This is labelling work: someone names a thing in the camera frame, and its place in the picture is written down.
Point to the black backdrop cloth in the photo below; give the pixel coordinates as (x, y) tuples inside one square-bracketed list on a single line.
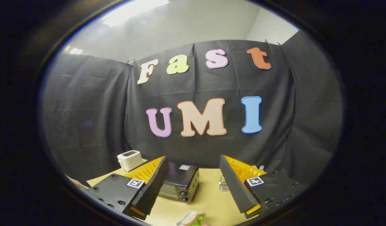
[(211, 88)]

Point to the black toaster oven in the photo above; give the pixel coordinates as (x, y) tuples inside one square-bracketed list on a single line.
[(183, 179)]

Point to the clear glass jar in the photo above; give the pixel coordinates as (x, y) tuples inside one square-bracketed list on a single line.
[(223, 185)]

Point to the white bread toaster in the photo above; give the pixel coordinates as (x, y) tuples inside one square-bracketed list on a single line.
[(130, 159)]

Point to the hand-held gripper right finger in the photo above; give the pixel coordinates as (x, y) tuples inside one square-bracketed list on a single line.
[(233, 185)]

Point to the white food tray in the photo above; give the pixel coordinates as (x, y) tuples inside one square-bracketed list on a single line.
[(185, 219)]

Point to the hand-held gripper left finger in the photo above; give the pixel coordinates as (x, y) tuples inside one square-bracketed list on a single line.
[(155, 185)]

